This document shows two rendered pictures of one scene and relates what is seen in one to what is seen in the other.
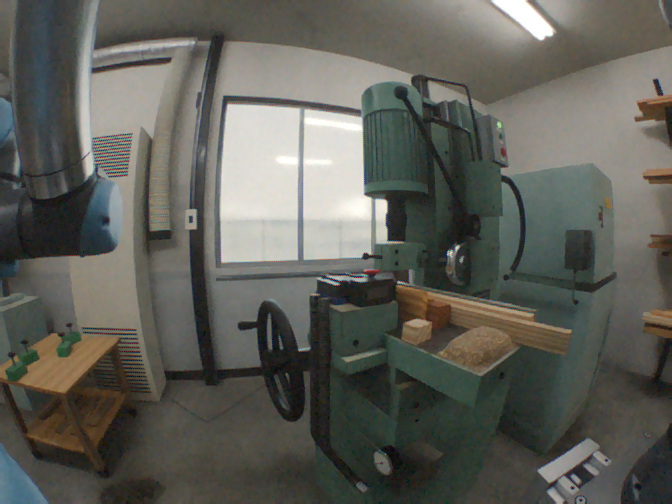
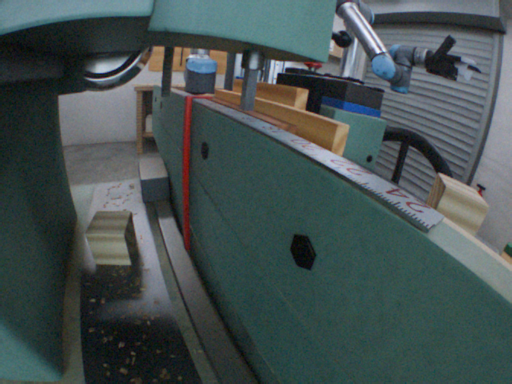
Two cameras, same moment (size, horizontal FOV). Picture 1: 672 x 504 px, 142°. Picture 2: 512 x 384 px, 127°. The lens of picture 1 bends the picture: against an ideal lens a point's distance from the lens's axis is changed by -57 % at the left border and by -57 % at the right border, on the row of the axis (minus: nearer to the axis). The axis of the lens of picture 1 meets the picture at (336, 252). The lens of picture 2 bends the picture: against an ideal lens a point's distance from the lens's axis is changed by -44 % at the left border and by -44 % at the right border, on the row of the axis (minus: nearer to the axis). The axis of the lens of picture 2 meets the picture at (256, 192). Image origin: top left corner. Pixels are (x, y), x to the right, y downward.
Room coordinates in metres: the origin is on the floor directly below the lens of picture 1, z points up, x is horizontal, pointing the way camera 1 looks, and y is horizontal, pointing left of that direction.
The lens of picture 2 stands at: (0.91, -0.16, 0.97)
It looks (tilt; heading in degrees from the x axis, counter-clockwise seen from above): 27 degrees down; 176
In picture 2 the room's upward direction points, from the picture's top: 9 degrees clockwise
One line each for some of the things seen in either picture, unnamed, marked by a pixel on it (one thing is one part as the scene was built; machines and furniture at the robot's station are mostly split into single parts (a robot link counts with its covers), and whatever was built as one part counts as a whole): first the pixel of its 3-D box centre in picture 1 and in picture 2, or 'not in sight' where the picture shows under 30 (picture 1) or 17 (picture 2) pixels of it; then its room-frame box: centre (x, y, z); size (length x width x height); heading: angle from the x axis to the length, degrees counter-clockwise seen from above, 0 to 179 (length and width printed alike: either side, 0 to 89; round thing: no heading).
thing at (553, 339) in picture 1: (442, 311); not in sight; (0.57, -0.24, 0.92); 0.60 x 0.02 x 0.04; 29
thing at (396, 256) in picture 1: (401, 258); (235, 16); (0.73, -0.18, 1.03); 0.14 x 0.07 x 0.09; 119
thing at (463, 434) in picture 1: (408, 435); not in sight; (0.78, -0.27, 0.36); 0.58 x 0.45 x 0.71; 119
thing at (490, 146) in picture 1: (492, 142); not in sight; (0.75, -0.51, 1.40); 0.10 x 0.06 x 0.16; 119
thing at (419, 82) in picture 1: (422, 100); not in sight; (0.79, -0.28, 1.54); 0.08 x 0.08 x 0.17; 29
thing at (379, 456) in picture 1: (388, 462); not in sight; (0.39, -0.10, 0.65); 0.06 x 0.04 x 0.08; 29
